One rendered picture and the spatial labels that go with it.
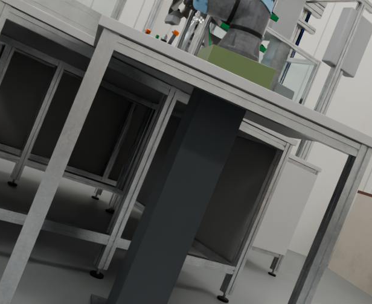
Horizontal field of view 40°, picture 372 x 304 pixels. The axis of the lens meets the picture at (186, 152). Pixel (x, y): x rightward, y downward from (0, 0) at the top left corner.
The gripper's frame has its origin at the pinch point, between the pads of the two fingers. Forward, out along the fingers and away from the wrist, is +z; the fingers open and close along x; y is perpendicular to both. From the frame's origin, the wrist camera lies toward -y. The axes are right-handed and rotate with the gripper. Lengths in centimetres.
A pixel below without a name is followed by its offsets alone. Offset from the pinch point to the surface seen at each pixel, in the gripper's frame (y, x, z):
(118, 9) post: -5.3, -19.4, 14.5
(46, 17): 40, -58, 7
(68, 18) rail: 31, -49, 9
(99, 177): -50, 73, 167
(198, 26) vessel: -69, 59, 30
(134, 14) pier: -234, 102, 127
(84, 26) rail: 31, -42, 9
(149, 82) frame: 41.5, -12.4, 11.5
